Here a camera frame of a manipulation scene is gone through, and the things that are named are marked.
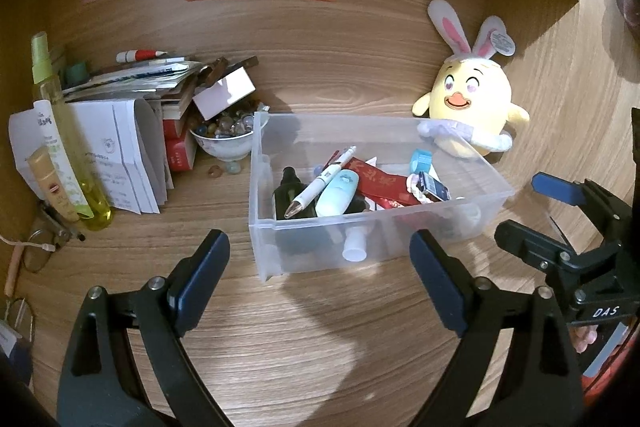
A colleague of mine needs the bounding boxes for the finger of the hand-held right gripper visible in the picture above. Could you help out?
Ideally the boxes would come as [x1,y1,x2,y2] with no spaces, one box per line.
[494,219,571,270]
[531,172,601,208]

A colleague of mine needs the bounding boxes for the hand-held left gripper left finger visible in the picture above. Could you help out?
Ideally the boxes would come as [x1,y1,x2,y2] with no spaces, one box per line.
[56,229,231,427]

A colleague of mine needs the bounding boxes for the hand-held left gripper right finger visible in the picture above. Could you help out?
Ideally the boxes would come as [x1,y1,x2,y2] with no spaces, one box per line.
[409,229,586,427]

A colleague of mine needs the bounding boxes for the small white roll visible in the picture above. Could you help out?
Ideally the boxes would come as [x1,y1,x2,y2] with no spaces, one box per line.
[452,202,483,233]

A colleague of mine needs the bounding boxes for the pink cosmetic tube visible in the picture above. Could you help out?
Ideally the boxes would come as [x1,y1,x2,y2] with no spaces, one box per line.
[342,227,370,262]

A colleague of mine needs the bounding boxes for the clear plastic drawer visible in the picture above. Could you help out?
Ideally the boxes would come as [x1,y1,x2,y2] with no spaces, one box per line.
[248,111,516,283]

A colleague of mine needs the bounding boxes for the red foil pouch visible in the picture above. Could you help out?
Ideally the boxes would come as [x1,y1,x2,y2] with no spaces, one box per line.
[347,156,418,210]

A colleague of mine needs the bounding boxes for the green glass bottle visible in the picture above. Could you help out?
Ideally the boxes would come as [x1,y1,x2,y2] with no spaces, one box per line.
[272,166,321,222]

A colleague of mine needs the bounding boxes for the teal tape roll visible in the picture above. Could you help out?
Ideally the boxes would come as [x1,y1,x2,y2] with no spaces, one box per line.
[409,148,435,175]

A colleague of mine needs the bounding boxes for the mint green tube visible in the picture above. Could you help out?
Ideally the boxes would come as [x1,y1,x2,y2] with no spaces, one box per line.
[315,169,361,218]

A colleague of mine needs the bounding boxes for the white pen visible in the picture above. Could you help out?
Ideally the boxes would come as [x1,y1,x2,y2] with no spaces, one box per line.
[284,145,358,220]

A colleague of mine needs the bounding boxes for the person's right forearm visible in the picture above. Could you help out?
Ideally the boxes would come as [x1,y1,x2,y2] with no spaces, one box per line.
[582,357,638,405]

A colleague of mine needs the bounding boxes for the person's right hand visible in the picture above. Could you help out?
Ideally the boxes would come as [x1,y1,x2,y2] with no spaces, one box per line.
[572,324,598,355]

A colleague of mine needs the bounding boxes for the red box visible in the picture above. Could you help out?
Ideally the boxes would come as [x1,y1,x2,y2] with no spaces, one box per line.
[165,139,198,172]
[165,119,193,140]

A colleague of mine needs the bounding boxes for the yellow-green spray bottle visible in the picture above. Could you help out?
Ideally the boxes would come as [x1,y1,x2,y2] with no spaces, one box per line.
[31,32,115,232]

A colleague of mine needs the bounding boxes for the yellow chick plush toy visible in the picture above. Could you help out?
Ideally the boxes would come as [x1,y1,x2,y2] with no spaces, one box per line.
[412,0,531,158]

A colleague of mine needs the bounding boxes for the ceramic bowl of stones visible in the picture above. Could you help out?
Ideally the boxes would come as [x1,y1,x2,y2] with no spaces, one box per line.
[189,99,271,162]

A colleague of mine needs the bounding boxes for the folded white paper booklets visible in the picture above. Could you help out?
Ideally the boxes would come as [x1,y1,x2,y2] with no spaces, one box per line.
[67,99,173,215]

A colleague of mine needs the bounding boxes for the round eyeglasses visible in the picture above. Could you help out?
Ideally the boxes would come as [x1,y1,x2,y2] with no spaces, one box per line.
[22,202,88,274]

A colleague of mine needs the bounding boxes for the gold sunscreen bottle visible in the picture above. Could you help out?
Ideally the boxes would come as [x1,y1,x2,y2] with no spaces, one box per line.
[26,146,81,224]

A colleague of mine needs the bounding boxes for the wooden stick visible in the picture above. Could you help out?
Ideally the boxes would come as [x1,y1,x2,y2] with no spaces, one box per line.
[4,247,23,298]

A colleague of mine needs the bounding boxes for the small white box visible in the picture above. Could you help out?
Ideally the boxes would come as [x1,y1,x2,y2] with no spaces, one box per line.
[192,67,256,120]

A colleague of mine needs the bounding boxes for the blue and white carton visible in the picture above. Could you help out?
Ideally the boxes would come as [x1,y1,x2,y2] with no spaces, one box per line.
[0,319,35,388]

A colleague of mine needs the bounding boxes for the white and green tube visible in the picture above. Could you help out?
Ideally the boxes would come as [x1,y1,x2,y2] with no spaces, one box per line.
[32,99,91,220]

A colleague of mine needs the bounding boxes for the dark brown block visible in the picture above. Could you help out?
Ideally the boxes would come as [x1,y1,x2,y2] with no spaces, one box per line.
[200,56,260,82]

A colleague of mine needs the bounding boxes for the stack of books and papers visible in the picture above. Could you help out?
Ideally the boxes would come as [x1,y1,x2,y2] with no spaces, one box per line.
[62,56,206,108]

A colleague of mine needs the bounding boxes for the red and white marker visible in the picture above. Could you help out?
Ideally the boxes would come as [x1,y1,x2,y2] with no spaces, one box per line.
[116,48,166,62]

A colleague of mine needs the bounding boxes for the white cable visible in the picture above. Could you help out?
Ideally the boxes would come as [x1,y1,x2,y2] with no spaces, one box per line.
[0,234,55,253]

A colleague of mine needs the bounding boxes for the wire-rimmed eyeglasses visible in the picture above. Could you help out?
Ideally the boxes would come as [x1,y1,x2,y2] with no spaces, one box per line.
[4,298,37,343]

